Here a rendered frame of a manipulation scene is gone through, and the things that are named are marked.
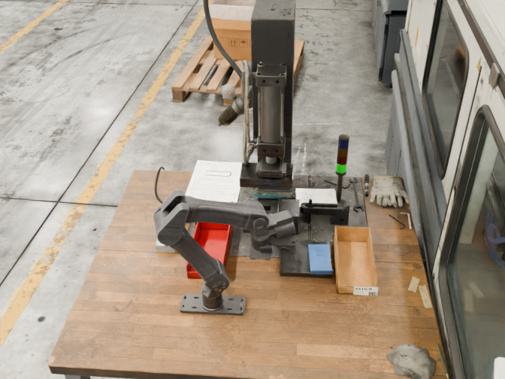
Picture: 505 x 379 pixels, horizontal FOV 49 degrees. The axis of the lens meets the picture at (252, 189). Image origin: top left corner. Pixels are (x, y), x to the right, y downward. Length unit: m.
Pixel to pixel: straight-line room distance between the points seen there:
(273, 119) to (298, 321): 0.62
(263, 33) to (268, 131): 0.30
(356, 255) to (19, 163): 3.01
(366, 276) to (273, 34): 0.82
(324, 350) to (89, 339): 0.69
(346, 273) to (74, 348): 0.87
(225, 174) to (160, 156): 1.88
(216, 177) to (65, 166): 2.10
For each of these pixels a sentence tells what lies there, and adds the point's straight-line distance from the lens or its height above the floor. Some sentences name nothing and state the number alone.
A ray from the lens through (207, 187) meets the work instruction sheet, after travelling 2.24.
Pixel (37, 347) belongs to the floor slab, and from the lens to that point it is 3.02.
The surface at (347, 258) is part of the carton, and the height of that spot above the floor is 0.90.
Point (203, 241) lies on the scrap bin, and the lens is 1.98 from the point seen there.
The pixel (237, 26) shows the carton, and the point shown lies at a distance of 5.12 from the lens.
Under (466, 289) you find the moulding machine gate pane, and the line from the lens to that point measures 1.65.
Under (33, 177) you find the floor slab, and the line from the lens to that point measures 4.19.
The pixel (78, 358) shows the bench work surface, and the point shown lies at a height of 0.90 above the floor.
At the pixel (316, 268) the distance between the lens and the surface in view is 1.85.
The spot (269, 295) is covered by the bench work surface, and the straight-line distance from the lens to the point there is 1.79.
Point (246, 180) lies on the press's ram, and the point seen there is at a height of 1.13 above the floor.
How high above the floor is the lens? 2.21
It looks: 36 degrees down
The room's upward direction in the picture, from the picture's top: 1 degrees counter-clockwise
